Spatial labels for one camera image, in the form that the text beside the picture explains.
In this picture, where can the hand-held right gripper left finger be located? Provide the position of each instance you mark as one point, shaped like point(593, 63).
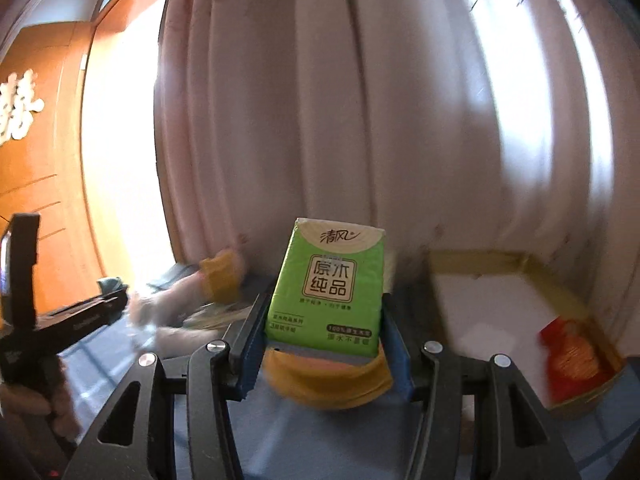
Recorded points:
point(252, 355)

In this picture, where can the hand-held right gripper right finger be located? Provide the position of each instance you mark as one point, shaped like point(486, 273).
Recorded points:
point(397, 355)

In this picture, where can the gold-rimmed tray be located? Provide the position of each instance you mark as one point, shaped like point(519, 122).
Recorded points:
point(480, 310)

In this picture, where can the green tissue pack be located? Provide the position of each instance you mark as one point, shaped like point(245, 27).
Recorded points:
point(325, 290)

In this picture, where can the person's left hand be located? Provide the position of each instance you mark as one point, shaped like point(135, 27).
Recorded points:
point(67, 405)

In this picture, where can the dark teal cloth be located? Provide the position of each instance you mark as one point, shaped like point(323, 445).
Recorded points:
point(111, 284)

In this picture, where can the blue plaid bedsheet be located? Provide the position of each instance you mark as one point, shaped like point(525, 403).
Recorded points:
point(310, 440)

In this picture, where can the wooden door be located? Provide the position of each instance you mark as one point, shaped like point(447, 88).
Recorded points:
point(45, 200)

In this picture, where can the red packet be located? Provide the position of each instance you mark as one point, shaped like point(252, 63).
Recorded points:
point(575, 360)

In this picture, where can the white paper-cut decoration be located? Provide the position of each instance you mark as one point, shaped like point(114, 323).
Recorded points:
point(20, 105)

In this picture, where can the pale pink curtain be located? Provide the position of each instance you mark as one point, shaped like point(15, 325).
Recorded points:
point(350, 110)

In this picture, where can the wooden window frame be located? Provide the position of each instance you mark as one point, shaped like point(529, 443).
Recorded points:
point(125, 5)

